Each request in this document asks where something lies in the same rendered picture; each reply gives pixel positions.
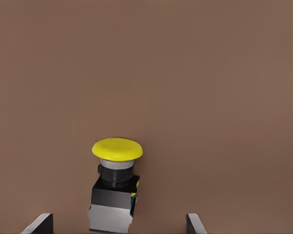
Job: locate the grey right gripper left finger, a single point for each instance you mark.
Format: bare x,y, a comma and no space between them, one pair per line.
42,225

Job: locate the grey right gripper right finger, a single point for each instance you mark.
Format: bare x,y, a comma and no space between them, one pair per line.
194,225

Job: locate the yellow push-button switch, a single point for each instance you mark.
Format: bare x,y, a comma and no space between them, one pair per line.
114,185

